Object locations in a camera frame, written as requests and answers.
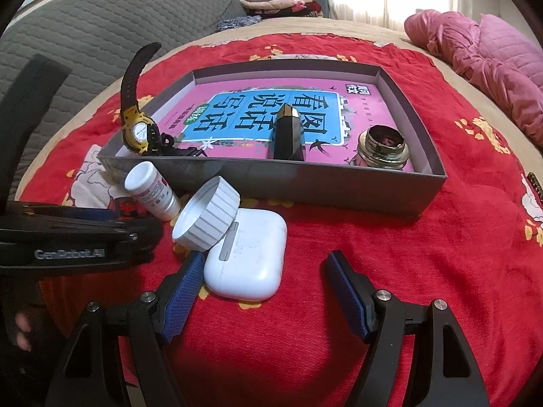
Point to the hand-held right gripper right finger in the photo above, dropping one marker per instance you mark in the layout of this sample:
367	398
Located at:
352	292

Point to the white ribbed jar lid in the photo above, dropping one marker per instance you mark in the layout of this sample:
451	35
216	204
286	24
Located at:
210	216

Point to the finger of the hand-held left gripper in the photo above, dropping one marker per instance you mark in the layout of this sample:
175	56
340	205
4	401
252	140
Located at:
91	214

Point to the pink and blue book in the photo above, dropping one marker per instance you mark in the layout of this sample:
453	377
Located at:
254	106

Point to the person's left hand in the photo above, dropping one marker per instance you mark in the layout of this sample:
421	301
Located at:
22	331

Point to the pink quilt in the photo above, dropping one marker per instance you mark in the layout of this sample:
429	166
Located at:
488	59

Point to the small white pill bottle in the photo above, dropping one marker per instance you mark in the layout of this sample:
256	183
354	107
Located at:
148	190

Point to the white earbuds case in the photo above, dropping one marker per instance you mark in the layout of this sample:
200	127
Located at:
250	263

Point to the grey cardboard box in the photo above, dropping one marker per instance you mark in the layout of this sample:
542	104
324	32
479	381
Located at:
339	195

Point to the blue patterned cloth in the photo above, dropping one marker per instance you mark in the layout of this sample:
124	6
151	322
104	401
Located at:
239	23

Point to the black blanket label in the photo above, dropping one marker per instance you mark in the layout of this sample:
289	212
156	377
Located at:
536	186

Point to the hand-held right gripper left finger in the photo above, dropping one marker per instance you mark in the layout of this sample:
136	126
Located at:
182	296

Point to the red floral blanket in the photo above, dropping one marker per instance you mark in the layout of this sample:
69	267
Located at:
360	241

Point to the beige bed cover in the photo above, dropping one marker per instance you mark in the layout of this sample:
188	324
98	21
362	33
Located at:
339	27

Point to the black pointed crystal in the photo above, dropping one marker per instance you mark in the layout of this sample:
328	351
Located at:
288	135

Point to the grey quilted headboard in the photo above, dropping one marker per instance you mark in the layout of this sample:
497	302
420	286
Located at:
106	21

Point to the yellow and black wristwatch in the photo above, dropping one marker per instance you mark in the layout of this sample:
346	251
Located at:
136	131

